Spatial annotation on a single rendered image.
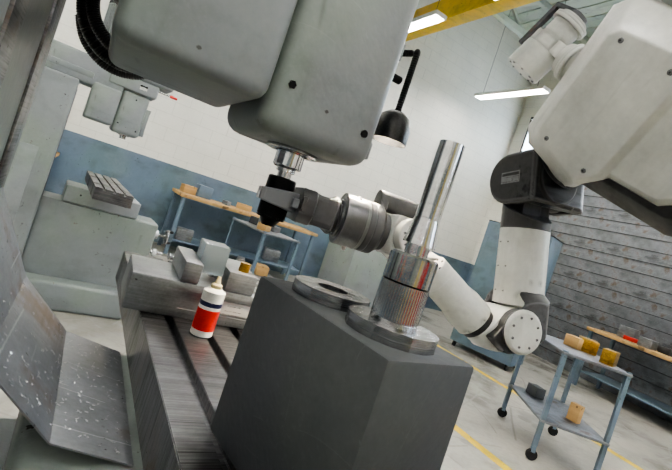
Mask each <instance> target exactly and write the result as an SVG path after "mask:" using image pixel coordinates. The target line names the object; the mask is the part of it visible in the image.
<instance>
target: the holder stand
mask: <svg viewBox="0 0 672 470"><path fill-rule="evenodd" d="M370 303H371V302H370V300H369V299H368V298H367V297H365V296H363V295H362V294H360V293H358V292H355V291H353V290H351V289H349V288H346V287H344V286H341V285H338V284H335V283H332V282H329V281H326V280H323V279H319V278H315V277H311V276H305V275H296V276H295V279H294V282H291V281H286V280H281V279H276V278H271V277H266V276H262V277H261V278H260V280H259V283H258V286H257V289H256V292H255V295H254V298H253V301H252V304H251V307H250V310H249V313H248V316H247V319H246V322H245V325H244V328H243V331H242V334H241V337H240V340H239V343H238V346H237V349H236V352H235V355H234V358H233V361H232V364H231V367H230V370H229V373H228V376H227V379H226V382H225V385H224V388H223V391H222V394H221V397H220V400H219V403H218V406H217V409H216V412H215V415H214V418H213V421H212V424H211V430H212V432H213V434H214V435H215V437H216V438H217V440H218V441H219V443H220V445H221V446H222V448H223V449H224V451H225V452H226V454H227V456H228V457H229V459H230V460H231V462H232V463H233V465H234V466H235V468H236V470H440V469H441V466H442V463H443V460H444V457H445V454H446V451H447V448H448V445H449V442H450V439H451V436H452V433H453V430H454V427H455V424H456V421H457V418H458V415H459V412H460V409H461V406H462V403H463V400H464V397H465V394H466V391H467V388H468V385H469V382H470V379H471V376H472V373H473V370H474V368H473V367H472V365H470V364H469V363H467V362H465V361H463V360H461V359H460V358H458V357H456V356H454V355H452V354H451V353H449V352H447V351H445V350H443V349H442V348H440V347H438V346H437V344H438V341H439V338H438V337H437V336H436V335H435V334H434V333H433V332H431V331H429V330H428V329H426V328H424V327H423V326H420V325H419V326H418V329H417V331H414V332H412V331H406V330H402V329H399V328H396V327H393V326H390V325H388V324H385V323H383V322H381V321H379V320H377V319H375V318H374V317H372V316H371V315H370V311H371V308H372V307H369V306H370Z"/></svg>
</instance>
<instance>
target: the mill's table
mask: <svg viewBox="0 0 672 470"><path fill-rule="evenodd" d="M131 254H135V255H139V256H141V255H140V254H138V253H134V252H129V251H124V252H123V255H122V258H121V261H120V264H119V267H118V270H117V273H116V276H115V278H116V285H117V292H118V298H119V305H120V312H121V319H122V326H123V333H124V340H125V347H126V354H127V361H128V368H129V375H130V381H131V388H132V395H133V402H134V409H135V416H136V423H137V430H138V437H139V444H140V451H141V457H142V464H143V470H236V468H235V466H234V465H233V463H232V462H231V460H230V459H229V457H228V456H227V454H226V452H225V451H224V449H223V448H222V446H221V445H220V443H219V441H218V440H217V438H216V437H215V435H214V434H213V432H212V430H211V424H212V421H213V418H214V415H215V412H216V409H217V406H218V403H219V400H220V397H221V394H222V391H223V388H224V385H225V382H226V379H227V376H228V373H229V370H230V367H231V364H232V361H233V358H234V355H235V352H236V349H237V346H238V343H239V340H240V337H241V334H242V331H243V329H239V328H233V327H227V326H222V325H216V326H215V329H214V331H213V334H212V337H210V338H200V337H197V336H194V335H193V334H191V332H190V329H191V326H192V322H193V320H189V319H183V318H177V317H172V316H166V315H161V314H155V313H150V312H144V311H139V310H133V309H128V308H123V307H121V282H122V279H123V276H124V273H125V270H126V267H127V264H128V261H129V258H130V255H131Z"/></svg>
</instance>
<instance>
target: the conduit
mask: <svg viewBox="0 0 672 470"><path fill-rule="evenodd" d="M76 1H77V2H76V12H77V14H76V15H74V16H75V19H76V20H75V21H76V22H75V23H76V26H77V27H76V28H77V30H76V31H77V34H78V37H79V39H80V42H81V44H82V45H83V46H82V47H84V49H85V51H86V52H87V54H89V56H90V57H91V59H93V61H95V63H97V65H99V67H101V68H103V69H104V70H106V71H108V72H109V73H111V74H114V75H116V76H119V77H122V78H125V79H126V78H127V79H130V80H131V79H132V80H134V79H135V80H139V79H140V80H142V79H143V80H144V79H145V78H143V77H141V76H138V75H136V74H133V73H131V72H129V71H126V70H124V69H121V68H119V67H117V66H115V65H114V64H113V63H112V62H111V60H110V58H109V55H108V50H109V44H110V37H111V35H110V33H109V32H108V30H107V29H106V27H105V25H104V23H103V21H102V17H101V12H100V5H101V4H100V3H101V2H100V1H101V0H76Z"/></svg>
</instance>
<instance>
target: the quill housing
mask: <svg viewBox="0 0 672 470"><path fill-rule="evenodd" d="M418 2H419V0H298V1H297V4H296V7H295V10H294V13H293V16H292V19H291V22H290V25H289V28H288V31H287V34H286V37H285V40H284V43H283V46H282V49H281V52H280V55H279V58H278V61H277V64H276V67H275V70H274V73H273V76H272V79H271V82H270V85H269V88H268V90H267V92H266V93H265V94H264V95H263V96H262V97H260V98H258V99H253V100H249V101H245V102H241V103H237V104H232V105H230V107H229V110H228V115H227V120H228V124H229V126H230V127H231V129H232V130H233V131H235V132H237V133H238V134H240V135H243V136H246V137H248V138H251V139H253V140H256V141H258V142H261V143H263V144H266V143H267V141H268V140H270V141H276V142H279V143H283V144H286V145H289V146H292V147H295V148H298V149H300V150H303V151H305V152H308V153H310V154H312V155H314V156H316V157H317V158H318V159H317V161H316V162H319V163H328V164H337V165H345V166H353V165H358V164H360V163H361V162H362V161H363V160H364V159H365V158H366V156H367V154H368V152H369V149H370V146H371V143H372V140H373V137H374V134H375V131H376V128H377V125H378V122H379V119H380V116H381V113H382V110H383V107H384V104H385V101H386V98H387V95H388V92H389V89H390V86H391V83H392V80H393V77H394V74H395V71H396V68H397V65H398V62H399V59H400V56H401V53H402V50H403V47H404V44H405V41H406V38H407V35H408V32H409V29H410V26H411V23H412V20H413V17H414V14H415V11H416V8H417V5H418ZM266 145H267V144H266Z"/></svg>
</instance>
